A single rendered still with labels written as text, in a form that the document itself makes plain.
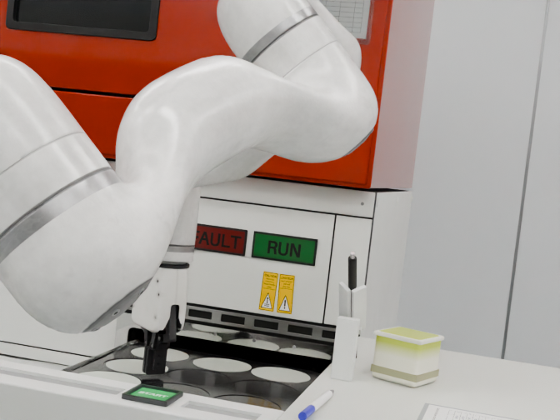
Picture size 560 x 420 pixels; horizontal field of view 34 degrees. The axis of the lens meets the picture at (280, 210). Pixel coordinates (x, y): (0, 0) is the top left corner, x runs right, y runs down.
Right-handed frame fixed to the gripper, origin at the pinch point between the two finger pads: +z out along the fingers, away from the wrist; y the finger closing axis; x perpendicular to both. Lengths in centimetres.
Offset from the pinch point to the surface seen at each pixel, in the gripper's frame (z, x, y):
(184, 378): 2.6, 4.8, 1.4
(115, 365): 2.5, -3.3, -7.3
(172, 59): -49, 8, -22
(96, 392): -3.5, -20.1, 27.0
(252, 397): 2.6, 10.3, 12.9
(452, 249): -10, 150, -96
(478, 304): 7, 158, -88
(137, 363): 2.5, 0.8, -8.0
